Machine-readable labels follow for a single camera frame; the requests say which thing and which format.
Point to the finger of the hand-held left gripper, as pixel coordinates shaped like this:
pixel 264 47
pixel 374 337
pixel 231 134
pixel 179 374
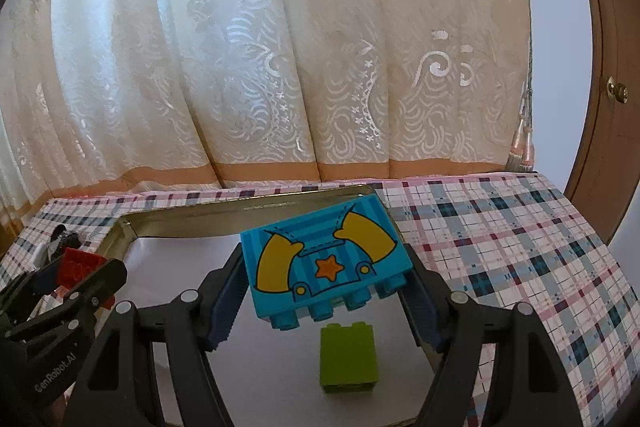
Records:
pixel 45 277
pixel 100 282

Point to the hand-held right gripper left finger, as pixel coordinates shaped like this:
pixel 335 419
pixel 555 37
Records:
pixel 227 307

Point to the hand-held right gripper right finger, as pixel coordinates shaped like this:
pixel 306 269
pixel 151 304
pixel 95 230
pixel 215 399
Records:
pixel 425 312

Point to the red toy block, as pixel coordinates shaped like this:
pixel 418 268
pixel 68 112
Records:
pixel 80 267

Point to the gold metal tray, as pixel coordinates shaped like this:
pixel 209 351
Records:
pixel 200 222

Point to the blue printed toy block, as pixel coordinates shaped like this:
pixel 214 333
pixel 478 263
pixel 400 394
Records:
pixel 325 252

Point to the green toy block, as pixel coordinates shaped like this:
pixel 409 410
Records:
pixel 350 357

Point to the curtain tieback tassel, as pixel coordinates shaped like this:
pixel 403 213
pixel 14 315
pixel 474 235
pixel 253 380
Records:
pixel 525 147

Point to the cream patterned curtain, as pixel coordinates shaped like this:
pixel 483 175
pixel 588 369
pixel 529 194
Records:
pixel 250 57

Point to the brass door knob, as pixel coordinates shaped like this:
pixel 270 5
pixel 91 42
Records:
pixel 617 89

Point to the wooden door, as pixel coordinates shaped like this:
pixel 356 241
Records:
pixel 615 32

